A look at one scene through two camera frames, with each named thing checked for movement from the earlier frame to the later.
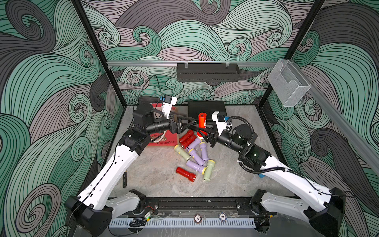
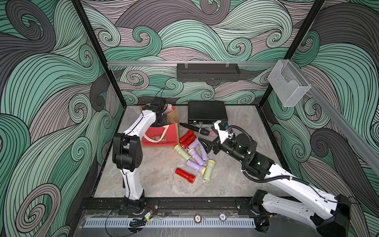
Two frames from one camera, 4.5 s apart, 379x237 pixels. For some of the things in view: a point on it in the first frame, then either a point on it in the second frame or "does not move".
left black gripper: x=175 y=129 to x=164 y=123
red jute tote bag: x=162 y=138 does not move
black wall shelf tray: x=208 y=72 does not move
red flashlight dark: x=191 y=177 does not move
